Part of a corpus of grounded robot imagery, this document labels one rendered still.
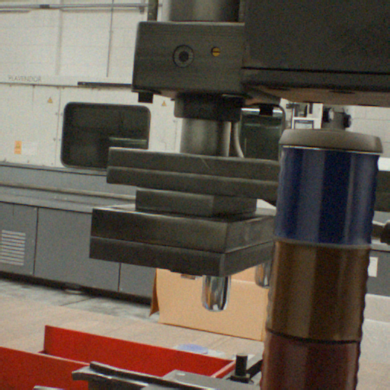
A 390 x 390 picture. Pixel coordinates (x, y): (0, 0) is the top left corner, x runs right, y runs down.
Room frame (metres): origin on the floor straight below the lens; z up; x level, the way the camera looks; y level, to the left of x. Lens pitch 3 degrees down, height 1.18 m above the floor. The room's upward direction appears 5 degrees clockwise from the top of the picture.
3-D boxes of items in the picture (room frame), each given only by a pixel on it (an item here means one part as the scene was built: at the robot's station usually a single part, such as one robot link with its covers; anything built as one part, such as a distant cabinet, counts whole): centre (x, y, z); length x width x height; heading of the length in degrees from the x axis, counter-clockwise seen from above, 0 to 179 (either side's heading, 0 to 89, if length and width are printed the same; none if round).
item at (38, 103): (6.19, 0.40, 1.24); 2.95 x 0.98 x 0.90; 65
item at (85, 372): (0.66, 0.06, 0.98); 0.07 x 0.02 x 0.01; 68
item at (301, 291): (0.30, -0.05, 1.14); 0.04 x 0.04 x 0.03
